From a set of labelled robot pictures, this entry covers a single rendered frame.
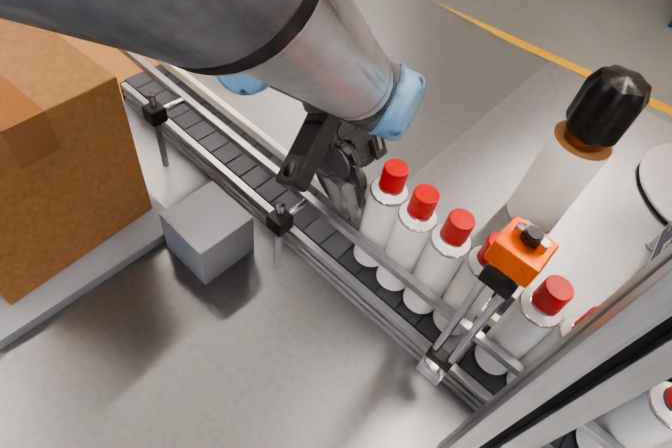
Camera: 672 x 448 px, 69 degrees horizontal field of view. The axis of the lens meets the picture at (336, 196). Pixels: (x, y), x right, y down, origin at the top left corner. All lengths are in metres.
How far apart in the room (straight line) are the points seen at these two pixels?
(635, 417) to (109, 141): 0.71
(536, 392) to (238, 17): 0.36
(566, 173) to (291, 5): 0.65
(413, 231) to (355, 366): 0.23
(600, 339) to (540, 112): 0.85
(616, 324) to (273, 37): 0.26
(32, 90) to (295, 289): 0.45
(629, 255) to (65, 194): 0.89
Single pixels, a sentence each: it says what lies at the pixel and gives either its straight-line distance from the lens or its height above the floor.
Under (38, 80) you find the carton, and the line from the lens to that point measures 0.70.
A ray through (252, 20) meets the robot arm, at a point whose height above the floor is 1.43.
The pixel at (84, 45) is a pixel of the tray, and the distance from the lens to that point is 1.27.
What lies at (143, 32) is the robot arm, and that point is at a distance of 0.17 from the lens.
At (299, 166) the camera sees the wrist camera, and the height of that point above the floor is 1.06.
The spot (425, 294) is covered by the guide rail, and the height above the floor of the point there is 0.96.
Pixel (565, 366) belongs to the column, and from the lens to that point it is 0.39.
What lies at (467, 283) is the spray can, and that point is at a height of 1.01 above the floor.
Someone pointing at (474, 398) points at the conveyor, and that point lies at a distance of 0.75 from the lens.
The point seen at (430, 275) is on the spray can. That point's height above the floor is 0.99.
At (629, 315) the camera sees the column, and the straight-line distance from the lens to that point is 0.33.
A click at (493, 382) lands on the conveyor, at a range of 0.74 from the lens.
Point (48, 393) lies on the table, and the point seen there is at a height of 0.83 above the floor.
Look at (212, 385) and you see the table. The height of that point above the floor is 0.83.
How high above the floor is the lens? 1.52
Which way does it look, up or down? 50 degrees down
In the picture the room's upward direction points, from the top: 11 degrees clockwise
